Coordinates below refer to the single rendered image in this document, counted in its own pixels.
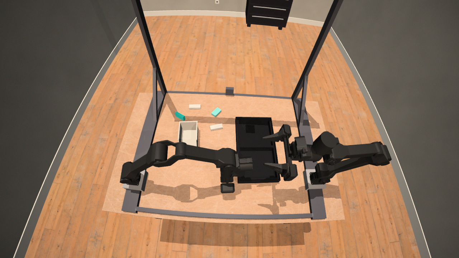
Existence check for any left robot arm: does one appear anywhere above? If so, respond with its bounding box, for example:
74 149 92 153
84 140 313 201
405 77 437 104
293 131 392 185

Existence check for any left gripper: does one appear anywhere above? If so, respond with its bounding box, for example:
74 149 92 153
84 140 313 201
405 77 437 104
262 124 308 181

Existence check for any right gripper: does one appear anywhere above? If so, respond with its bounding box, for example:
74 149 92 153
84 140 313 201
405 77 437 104
220 169 235 194

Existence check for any teal rectangular block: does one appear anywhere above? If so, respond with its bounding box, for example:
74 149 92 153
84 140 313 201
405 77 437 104
175 112 185 121
211 107 222 117

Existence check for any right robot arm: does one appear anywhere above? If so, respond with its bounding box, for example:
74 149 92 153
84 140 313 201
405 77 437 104
120 140 253 186

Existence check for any white open-top bin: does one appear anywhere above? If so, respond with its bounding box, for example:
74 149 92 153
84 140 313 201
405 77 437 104
178 121 198 147

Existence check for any black metal frame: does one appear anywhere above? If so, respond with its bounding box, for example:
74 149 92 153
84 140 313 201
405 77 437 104
131 0 343 128

